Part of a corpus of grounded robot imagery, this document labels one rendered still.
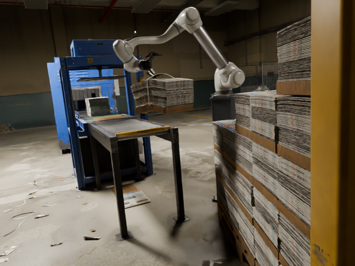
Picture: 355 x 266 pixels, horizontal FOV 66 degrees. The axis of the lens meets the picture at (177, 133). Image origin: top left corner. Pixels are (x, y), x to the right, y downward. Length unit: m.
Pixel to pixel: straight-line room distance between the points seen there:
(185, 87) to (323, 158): 1.59
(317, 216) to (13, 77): 10.62
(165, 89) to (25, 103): 9.18
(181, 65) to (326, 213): 11.64
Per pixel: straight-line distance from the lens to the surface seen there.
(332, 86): 0.47
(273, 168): 1.19
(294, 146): 1.01
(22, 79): 10.84
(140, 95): 2.08
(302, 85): 0.92
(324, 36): 0.49
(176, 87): 1.94
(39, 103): 10.79
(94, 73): 5.72
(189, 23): 2.24
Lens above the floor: 1.12
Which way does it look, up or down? 10 degrees down
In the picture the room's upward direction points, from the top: 5 degrees counter-clockwise
